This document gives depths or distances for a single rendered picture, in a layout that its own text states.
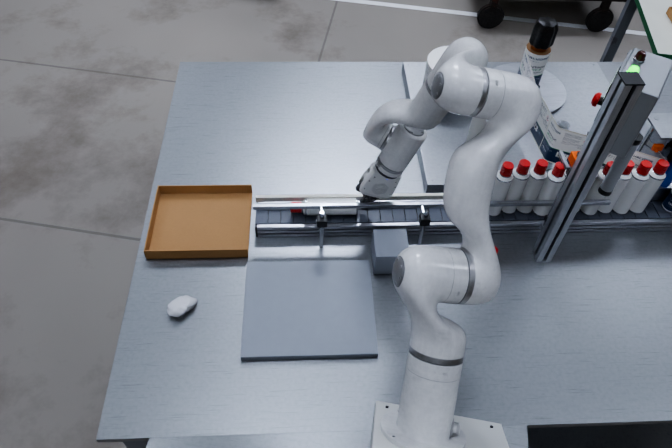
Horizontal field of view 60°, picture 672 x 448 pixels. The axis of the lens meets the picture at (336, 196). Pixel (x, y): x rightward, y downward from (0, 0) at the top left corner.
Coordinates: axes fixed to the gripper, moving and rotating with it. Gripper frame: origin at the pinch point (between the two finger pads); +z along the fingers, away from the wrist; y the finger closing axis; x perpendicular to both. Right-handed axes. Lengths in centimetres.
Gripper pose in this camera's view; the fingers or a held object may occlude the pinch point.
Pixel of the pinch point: (365, 201)
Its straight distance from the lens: 176.7
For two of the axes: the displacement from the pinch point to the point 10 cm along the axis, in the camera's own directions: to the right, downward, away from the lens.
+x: -0.4, -7.5, 6.6
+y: 9.3, 2.2, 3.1
